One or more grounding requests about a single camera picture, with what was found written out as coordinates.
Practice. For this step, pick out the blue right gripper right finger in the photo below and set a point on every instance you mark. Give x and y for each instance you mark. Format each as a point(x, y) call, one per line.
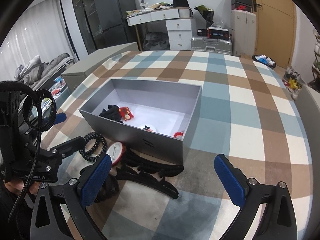
point(231, 179)

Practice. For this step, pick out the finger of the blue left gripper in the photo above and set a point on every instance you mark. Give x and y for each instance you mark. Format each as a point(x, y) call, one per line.
point(65, 149)
point(57, 118)

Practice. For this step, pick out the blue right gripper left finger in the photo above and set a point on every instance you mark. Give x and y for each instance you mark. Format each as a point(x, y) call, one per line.
point(92, 178)

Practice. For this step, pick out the white China flag badge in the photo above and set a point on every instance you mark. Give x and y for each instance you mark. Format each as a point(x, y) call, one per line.
point(148, 127)

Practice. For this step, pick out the left hand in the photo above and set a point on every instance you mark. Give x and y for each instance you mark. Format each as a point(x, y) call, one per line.
point(16, 186)

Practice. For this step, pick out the white red round badge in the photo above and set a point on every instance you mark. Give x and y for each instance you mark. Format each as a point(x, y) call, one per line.
point(115, 151)

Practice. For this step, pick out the grey left nightstand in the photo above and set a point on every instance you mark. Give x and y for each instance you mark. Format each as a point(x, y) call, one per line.
point(78, 72)

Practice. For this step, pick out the grey nightstand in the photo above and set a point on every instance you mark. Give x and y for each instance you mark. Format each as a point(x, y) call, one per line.
point(307, 104)
point(78, 72)

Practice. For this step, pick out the black toothed hair clip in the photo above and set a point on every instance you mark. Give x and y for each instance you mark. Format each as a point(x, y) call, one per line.
point(143, 171)

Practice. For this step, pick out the grey folded bedding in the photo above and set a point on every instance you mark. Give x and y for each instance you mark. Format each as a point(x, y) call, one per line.
point(37, 74)

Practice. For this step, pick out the red cartoon plush charm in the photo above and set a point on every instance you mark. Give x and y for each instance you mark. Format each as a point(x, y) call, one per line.
point(125, 113)

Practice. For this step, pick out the plaid bed cover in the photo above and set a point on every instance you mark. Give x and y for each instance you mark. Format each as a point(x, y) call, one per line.
point(246, 113)

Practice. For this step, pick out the grey cardboard box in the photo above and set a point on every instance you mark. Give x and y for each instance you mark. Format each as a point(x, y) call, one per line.
point(168, 106)

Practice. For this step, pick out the white curtain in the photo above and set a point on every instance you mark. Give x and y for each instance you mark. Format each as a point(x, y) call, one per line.
point(40, 30)

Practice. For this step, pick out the grey right nightstand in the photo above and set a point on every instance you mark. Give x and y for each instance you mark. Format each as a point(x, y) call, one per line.
point(307, 104)

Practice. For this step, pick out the dark grey refrigerator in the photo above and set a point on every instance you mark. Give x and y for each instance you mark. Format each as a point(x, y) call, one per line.
point(112, 17)

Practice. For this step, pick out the black trash bin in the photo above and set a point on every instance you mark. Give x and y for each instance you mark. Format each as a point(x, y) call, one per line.
point(265, 60)

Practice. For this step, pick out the dark glass cabinet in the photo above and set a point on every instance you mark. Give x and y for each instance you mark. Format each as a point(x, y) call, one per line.
point(83, 24)

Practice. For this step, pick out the wooden shoe rack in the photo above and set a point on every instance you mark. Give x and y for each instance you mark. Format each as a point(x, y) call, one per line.
point(315, 65)

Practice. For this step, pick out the silver aluminium suitcase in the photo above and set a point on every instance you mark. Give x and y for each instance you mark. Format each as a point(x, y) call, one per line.
point(201, 43)

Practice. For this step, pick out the black red box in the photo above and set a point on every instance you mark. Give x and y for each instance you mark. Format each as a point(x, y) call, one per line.
point(214, 33)

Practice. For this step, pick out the white desk with drawers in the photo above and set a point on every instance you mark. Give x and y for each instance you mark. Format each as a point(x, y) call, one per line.
point(178, 23)

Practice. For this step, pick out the white tall suitcase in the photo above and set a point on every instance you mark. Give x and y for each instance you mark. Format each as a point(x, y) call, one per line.
point(243, 31)

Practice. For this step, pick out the dark wrapped flower bouquet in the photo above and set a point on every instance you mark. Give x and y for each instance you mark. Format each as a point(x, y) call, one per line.
point(207, 14)

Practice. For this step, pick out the wooden door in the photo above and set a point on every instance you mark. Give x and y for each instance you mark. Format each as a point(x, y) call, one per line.
point(276, 30)

